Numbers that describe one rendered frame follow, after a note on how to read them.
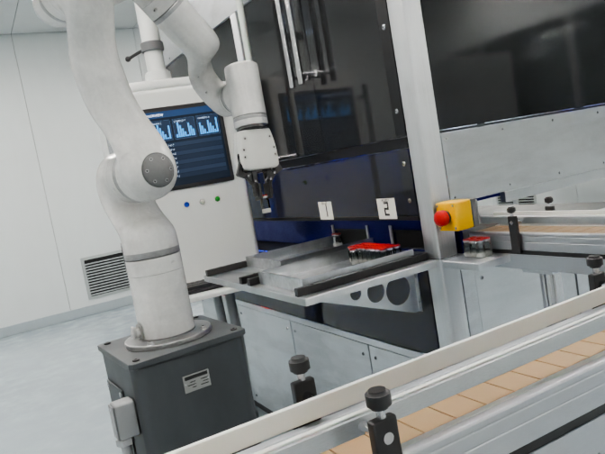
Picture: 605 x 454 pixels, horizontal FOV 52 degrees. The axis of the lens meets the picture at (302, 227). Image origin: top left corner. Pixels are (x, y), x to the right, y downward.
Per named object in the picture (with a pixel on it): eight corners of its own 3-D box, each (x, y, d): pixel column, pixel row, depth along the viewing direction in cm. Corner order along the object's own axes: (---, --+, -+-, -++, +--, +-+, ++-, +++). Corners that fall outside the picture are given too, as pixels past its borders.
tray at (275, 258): (332, 245, 222) (330, 235, 221) (374, 248, 199) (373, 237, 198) (247, 267, 206) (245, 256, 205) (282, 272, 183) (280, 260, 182)
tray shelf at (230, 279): (326, 249, 226) (325, 245, 226) (459, 260, 165) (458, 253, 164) (203, 281, 204) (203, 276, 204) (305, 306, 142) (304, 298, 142)
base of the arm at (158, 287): (140, 357, 124) (121, 267, 122) (114, 342, 140) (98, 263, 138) (225, 331, 134) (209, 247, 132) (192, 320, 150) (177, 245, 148)
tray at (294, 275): (360, 257, 186) (358, 245, 186) (415, 261, 163) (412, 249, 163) (259, 284, 171) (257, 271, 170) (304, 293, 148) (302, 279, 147)
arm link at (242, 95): (223, 122, 152) (247, 113, 146) (214, 69, 152) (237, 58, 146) (250, 121, 158) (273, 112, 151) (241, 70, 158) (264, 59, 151)
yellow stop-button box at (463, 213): (459, 225, 160) (456, 198, 159) (480, 225, 154) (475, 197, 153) (437, 231, 156) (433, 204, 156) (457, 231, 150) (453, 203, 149)
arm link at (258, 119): (259, 119, 158) (261, 131, 158) (227, 122, 153) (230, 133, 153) (274, 112, 150) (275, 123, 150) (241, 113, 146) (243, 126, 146)
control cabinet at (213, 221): (250, 266, 261) (216, 79, 253) (264, 270, 243) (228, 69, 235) (130, 293, 244) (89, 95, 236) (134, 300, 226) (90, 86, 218)
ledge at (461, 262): (482, 256, 166) (481, 249, 165) (519, 258, 154) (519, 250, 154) (442, 267, 159) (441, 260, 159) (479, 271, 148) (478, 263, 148)
